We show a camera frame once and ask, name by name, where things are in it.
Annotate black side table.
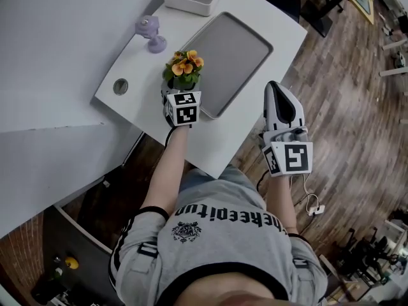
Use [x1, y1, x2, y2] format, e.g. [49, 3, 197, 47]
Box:
[31, 208, 119, 306]

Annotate person's right forearm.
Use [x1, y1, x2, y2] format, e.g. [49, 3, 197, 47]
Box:
[266, 175, 299, 235]

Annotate white table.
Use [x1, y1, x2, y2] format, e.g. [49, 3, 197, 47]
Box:
[91, 0, 309, 180]

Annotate person's left forearm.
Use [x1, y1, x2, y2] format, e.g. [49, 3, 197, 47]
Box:
[140, 126, 191, 215]

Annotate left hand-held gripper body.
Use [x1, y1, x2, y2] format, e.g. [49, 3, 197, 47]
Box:
[161, 87, 203, 129]

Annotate orange flower pot plant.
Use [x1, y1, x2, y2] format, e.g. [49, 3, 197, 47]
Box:
[163, 49, 205, 92]

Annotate round grey cable grommet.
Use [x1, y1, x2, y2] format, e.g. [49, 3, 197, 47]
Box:
[112, 78, 129, 96]

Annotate white cable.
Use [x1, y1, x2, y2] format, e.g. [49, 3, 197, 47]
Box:
[289, 173, 319, 210]

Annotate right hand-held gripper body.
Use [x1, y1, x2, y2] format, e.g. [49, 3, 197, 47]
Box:
[258, 125, 314, 178]

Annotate person's grey printed t-shirt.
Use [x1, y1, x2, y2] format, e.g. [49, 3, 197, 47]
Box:
[108, 183, 329, 306]

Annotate grey tray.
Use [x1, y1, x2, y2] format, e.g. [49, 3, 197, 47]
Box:
[177, 11, 274, 120]

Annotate person's blue jeans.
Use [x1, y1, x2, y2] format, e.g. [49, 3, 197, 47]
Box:
[179, 165, 256, 200]

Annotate black chairs cluster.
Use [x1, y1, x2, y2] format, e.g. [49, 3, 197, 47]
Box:
[337, 228, 399, 286]

